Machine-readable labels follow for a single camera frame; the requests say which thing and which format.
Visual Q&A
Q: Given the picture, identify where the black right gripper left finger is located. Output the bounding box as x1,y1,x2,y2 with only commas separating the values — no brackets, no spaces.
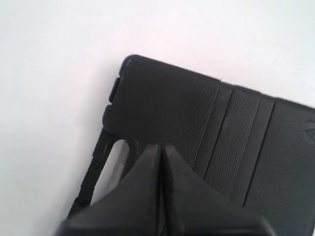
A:
56,144,161,236

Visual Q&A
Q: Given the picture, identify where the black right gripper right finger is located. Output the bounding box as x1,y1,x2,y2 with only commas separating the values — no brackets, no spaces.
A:
161,145,276,236

